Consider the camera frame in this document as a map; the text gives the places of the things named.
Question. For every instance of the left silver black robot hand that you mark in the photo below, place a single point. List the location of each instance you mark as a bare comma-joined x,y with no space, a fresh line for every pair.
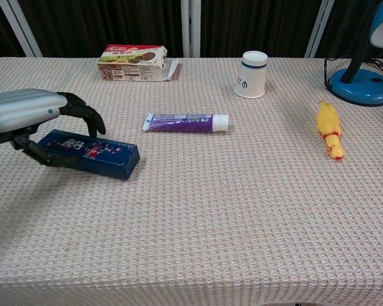
22,108

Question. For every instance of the blue glasses case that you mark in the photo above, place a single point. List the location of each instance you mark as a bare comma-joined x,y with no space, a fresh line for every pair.
108,159

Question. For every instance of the beige cloth-covered table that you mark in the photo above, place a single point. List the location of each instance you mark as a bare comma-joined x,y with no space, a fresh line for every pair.
210,207

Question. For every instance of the dark pleated curtain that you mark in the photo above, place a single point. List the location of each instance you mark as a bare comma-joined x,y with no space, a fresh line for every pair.
99,22

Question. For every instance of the opened cookie carton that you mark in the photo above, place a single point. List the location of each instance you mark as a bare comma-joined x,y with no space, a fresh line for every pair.
131,67

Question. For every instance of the purple toothpaste tube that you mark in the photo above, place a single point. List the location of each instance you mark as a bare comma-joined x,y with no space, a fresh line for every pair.
182,123

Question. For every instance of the white paper cup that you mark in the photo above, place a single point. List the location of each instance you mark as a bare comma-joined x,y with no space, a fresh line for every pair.
251,78

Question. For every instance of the yellow rubber chicken toy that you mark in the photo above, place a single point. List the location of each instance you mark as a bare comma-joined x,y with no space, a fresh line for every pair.
329,127

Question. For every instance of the blue desk lamp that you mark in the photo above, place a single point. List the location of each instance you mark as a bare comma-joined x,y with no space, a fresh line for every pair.
360,87

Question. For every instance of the white frame post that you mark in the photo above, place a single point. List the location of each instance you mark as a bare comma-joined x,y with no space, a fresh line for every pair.
190,28
319,28
20,28

